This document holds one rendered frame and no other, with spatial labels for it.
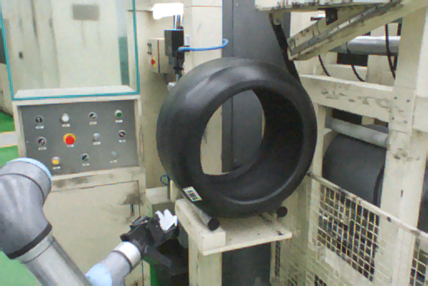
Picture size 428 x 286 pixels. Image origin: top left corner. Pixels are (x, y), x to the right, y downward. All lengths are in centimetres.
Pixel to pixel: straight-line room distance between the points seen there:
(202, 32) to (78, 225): 110
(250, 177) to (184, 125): 54
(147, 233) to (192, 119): 38
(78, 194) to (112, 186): 16
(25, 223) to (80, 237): 129
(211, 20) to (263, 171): 66
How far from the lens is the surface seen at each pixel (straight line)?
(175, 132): 132
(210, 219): 147
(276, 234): 163
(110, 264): 108
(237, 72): 135
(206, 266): 201
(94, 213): 211
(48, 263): 91
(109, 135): 205
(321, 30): 160
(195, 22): 169
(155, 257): 120
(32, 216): 88
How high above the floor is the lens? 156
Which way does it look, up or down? 15 degrees down
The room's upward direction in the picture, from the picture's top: straight up
